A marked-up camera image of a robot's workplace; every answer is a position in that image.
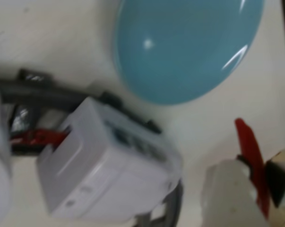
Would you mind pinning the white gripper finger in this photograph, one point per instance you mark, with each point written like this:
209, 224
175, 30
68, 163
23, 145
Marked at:
227, 196

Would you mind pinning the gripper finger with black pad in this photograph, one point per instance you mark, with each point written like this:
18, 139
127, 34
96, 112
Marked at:
279, 179

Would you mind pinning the red tuna toy sushi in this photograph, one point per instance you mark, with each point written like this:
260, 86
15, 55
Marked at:
249, 142

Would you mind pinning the white Shinkansen toy locomotive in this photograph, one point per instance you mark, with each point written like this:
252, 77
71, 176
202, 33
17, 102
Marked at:
102, 165

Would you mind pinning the blue dish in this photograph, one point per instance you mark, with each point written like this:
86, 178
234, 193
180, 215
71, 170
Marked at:
184, 52

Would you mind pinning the red coupler hook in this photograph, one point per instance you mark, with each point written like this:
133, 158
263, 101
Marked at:
38, 136

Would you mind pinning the grey toy rail track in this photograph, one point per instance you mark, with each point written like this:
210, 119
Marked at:
43, 94

